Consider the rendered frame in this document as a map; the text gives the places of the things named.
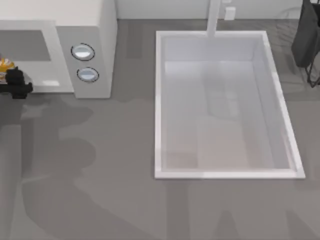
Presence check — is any white sink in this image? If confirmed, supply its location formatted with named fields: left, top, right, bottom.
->
left=153, top=30, right=307, bottom=181

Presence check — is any small silver microwave knob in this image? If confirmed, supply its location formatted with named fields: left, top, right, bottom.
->
left=76, top=66, right=100, bottom=84

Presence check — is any large silver microwave knob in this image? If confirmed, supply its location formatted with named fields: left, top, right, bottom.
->
left=70, top=42, right=96, bottom=62

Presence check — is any pale microwave door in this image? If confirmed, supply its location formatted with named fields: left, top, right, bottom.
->
left=0, top=19, right=76, bottom=94

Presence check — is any tall white tap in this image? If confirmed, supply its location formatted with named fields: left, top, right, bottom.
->
left=206, top=0, right=219, bottom=39

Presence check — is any pale microwave oven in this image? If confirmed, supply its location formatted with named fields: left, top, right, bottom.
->
left=0, top=0, right=119, bottom=100

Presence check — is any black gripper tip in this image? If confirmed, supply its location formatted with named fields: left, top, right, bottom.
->
left=0, top=65, right=34, bottom=100

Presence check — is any orange and white object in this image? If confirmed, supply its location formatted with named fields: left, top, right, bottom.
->
left=0, top=57, right=15, bottom=83

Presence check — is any white wall socket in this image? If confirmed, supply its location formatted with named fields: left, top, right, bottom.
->
left=224, top=6, right=237, bottom=21

